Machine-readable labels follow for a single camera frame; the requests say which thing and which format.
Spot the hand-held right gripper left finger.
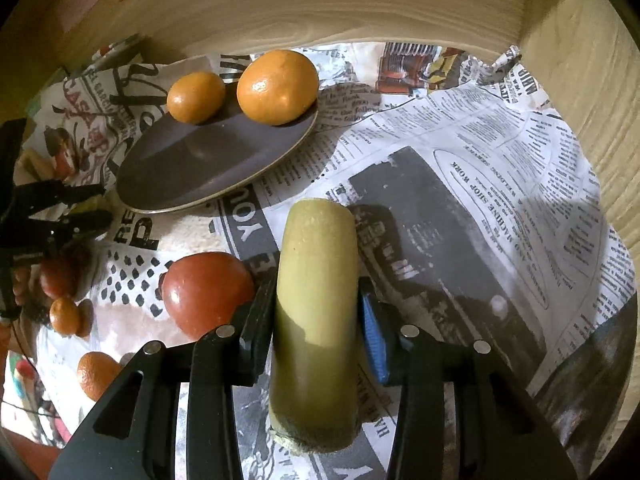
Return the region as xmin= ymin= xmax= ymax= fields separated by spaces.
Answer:
xmin=50 ymin=280 xmax=278 ymax=480

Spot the dark grey plate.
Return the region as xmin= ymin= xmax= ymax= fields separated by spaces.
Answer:
xmin=116 ymin=95 xmax=321 ymax=213

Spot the red tomato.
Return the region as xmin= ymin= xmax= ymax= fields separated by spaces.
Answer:
xmin=161 ymin=252 xmax=257 ymax=342

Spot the yellow-green zucchini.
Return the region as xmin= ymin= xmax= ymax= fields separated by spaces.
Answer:
xmin=268 ymin=199 xmax=362 ymax=453

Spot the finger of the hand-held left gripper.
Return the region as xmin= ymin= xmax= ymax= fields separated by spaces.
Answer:
xmin=7 ymin=209 xmax=114 ymax=258
xmin=12 ymin=180 xmax=107 ymax=208

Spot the newspaper print table cover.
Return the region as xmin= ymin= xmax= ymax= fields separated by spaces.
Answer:
xmin=0 ymin=42 xmax=628 ymax=480

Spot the large orange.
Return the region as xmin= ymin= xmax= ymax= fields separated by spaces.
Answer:
xmin=236 ymin=49 xmax=320 ymax=127

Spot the medium oval orange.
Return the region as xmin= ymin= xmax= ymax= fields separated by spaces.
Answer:
xmin=166 ymin=72 xmax=227 ymax=125

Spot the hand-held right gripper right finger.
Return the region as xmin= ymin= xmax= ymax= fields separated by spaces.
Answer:
xmin=357 ymin=277 xmax=581 ymax=480

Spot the small red apple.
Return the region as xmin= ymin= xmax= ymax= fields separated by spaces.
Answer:
xmin=39 ymin=255 xmax=78 ymax=300

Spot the small orange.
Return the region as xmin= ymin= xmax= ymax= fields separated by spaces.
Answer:
xmin=76 ymin=351 xmax=123 ymax=402
xmin=49 ymin=297 xmax=83 ymax=337

